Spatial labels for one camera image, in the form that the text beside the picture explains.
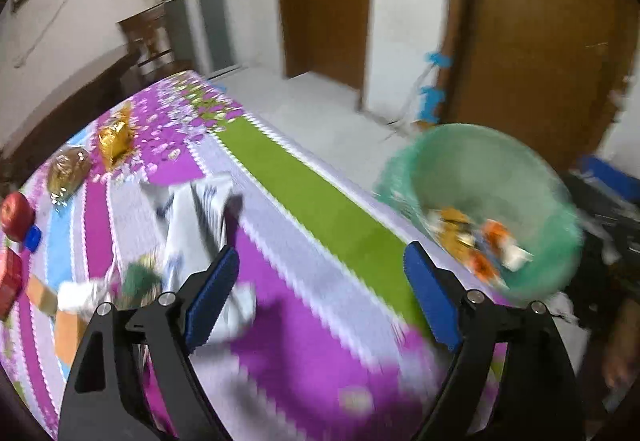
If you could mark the balled grey rag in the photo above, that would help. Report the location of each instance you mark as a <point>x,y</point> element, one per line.
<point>80,296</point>

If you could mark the blue tape piece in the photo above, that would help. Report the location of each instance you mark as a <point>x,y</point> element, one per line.
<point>431,102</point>
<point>439,60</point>

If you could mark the red apple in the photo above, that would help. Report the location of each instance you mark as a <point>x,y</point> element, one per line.
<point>15,216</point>

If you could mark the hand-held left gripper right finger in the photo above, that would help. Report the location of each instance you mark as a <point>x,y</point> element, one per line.
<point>432,301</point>

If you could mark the white packet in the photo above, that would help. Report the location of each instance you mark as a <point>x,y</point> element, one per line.
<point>190,231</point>

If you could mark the crumpled gold wrapper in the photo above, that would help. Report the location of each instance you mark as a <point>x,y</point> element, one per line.
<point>115,136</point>

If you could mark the dark wooden dining table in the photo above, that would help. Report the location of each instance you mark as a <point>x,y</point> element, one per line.
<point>75,96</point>

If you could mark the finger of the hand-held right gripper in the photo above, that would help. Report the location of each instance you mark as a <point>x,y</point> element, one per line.
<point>605,171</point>

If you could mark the orange white carton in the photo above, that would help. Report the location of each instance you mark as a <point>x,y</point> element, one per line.
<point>492,230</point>

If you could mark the bun in clear wrapper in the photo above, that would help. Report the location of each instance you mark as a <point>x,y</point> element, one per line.
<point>67,171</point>

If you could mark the red carton box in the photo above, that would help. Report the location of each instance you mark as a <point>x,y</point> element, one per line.
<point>10,281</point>

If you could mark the purple green printed tablecloth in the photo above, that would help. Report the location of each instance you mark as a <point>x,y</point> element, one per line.
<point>310,321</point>

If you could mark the blue bottle cap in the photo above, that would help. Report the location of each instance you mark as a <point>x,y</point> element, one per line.
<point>32,238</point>

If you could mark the wooden chair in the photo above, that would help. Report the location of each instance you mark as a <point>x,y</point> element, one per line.
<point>150,41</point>

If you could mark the green lined bin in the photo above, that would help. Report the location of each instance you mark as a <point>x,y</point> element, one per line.
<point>475,181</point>

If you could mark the person's right hand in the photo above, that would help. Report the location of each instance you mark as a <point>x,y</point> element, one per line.
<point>619,366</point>

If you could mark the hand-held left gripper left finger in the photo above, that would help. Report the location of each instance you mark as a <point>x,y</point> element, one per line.
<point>212,301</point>

